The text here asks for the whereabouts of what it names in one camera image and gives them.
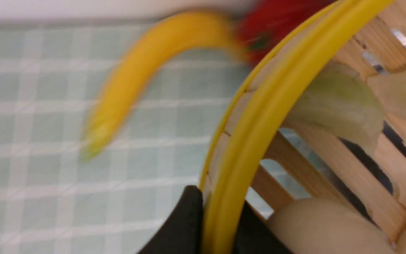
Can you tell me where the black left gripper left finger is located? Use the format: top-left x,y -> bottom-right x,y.
138,185 -> 203,254

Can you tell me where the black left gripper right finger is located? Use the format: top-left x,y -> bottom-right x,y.
233,201 -> 292,254

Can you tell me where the red bell pepper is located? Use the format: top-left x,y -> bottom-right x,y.
236,0 -> 334,66

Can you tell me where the yellow rimmed bamboo steamer basket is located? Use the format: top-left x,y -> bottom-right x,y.
199,0 -> 406,254

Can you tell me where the green leaf dumpling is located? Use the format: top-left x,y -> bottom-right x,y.
286,71 -> 385,155

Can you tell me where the teal checked tablecloth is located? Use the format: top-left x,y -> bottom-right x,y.
0,23 -> 250,254

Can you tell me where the yellow banana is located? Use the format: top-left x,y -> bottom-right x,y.
80,9 -> 247,161

